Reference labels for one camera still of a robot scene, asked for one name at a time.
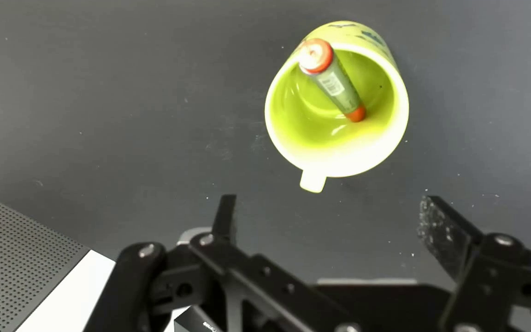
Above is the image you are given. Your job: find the grey perforated pillar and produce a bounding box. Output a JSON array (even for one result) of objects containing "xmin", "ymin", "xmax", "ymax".
[{"xmin": 0, "ymin": 193, "xmax": 93, "ymax": 332}]

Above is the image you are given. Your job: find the grey marker with red cap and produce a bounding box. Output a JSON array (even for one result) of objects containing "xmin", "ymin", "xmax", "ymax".
[{"xmin": 298, "ymin": 36, "xmax": 369, "ymax": 123}]

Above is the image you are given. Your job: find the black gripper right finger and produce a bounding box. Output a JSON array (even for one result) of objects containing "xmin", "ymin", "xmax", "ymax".
[{"xmin": 417, "ymin": 193, "xmax": 531, "ymax": 332}]

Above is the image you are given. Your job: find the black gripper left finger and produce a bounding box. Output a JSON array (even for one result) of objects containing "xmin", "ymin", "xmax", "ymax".
[{"xmin": 84, "ymin": 193, "xmax": 342, "ymax": 332}]

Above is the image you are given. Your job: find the yellow mug with print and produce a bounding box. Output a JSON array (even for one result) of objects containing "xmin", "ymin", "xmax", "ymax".
[{"xmin": 264, "ymin": 18, "xmax": 412, "ymax": 195}]

